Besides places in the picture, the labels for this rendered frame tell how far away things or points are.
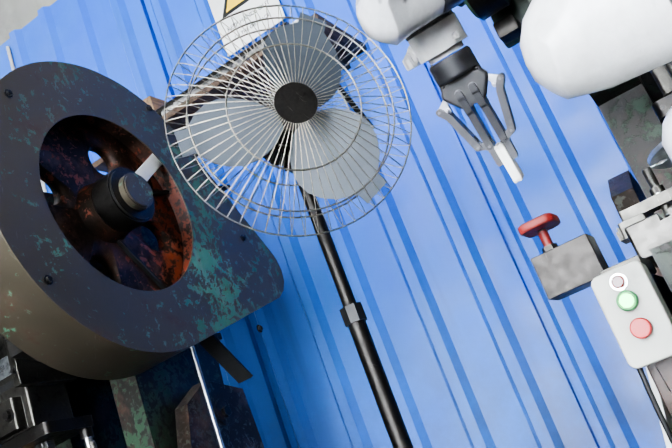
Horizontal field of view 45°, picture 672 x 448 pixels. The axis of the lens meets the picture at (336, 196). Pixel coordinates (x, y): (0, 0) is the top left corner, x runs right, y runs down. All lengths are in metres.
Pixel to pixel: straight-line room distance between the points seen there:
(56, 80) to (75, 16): 1.89
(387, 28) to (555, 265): 0.45
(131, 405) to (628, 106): 1.48
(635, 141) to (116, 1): 2.73
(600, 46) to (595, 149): 1.99
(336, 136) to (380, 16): 0.74
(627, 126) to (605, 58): 1.00
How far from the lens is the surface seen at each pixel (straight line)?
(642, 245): 1.40
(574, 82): 0.79
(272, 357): 3.14
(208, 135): 1.89
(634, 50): 0.78
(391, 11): 1.20
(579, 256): 1.31
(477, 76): 1.36
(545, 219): 1.32
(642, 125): 1.76
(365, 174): 1.90
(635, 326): 1.19
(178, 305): 2.13
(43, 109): 2.14
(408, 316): 2.90
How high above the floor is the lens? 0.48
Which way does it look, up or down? 19 degrees up
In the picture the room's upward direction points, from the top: 21 degrees counter-clockwise
